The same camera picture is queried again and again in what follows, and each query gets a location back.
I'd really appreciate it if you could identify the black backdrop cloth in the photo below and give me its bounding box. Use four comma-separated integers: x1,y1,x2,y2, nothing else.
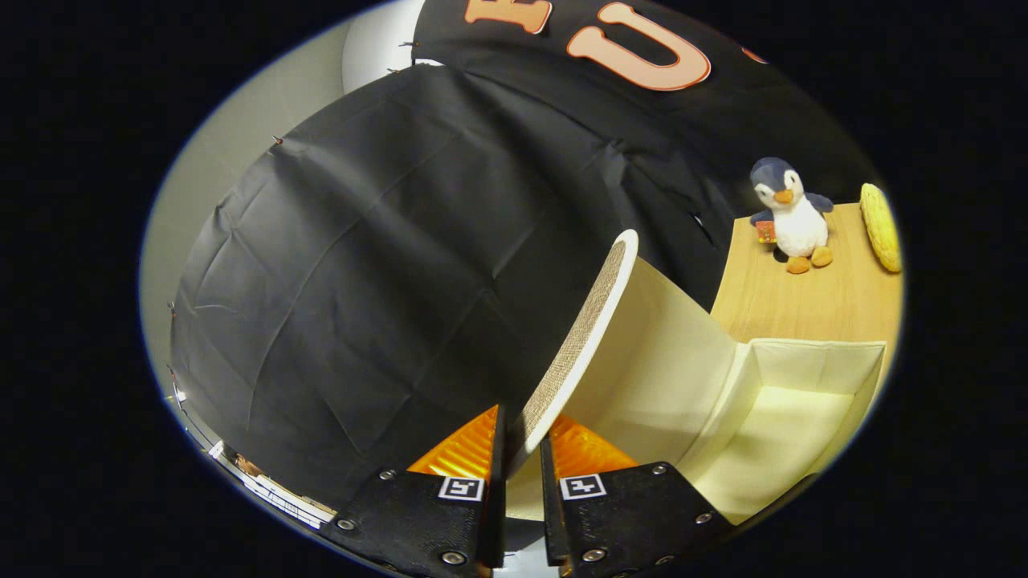
167,0,880,515

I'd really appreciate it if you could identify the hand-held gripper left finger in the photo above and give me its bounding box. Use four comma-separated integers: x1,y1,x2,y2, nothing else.
321,404,507,578

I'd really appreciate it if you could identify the yellow round bun plush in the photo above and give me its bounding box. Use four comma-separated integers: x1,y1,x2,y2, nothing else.
859,182,904,275

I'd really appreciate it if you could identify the cream fabric storage box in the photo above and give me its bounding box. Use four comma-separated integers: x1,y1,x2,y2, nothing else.
504,255,889,527

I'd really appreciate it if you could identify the penguin plush toy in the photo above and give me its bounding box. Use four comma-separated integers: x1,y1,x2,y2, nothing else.
749,156,837,276

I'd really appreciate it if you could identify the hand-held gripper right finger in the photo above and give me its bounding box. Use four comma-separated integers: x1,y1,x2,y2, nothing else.
540,413,736,578

